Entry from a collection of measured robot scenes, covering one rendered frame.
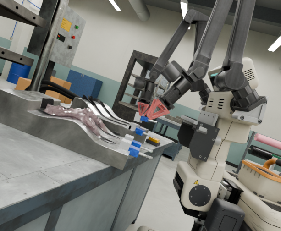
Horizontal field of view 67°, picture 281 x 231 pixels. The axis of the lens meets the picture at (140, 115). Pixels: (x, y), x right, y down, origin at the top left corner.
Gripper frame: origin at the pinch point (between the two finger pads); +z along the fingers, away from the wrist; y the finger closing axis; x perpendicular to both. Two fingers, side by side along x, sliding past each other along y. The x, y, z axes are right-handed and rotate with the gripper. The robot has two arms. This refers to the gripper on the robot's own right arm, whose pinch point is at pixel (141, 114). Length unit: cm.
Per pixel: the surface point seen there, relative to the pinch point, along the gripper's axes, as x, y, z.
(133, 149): 16, 46, 14
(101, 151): 8, 54, 17
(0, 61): -692, -420, -57
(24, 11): -71, 34, -36
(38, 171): 4, 77, 22
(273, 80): 178, -624, -235
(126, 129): 2.5, 24.1, 9.7
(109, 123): -7.0, 24.0, 8.9
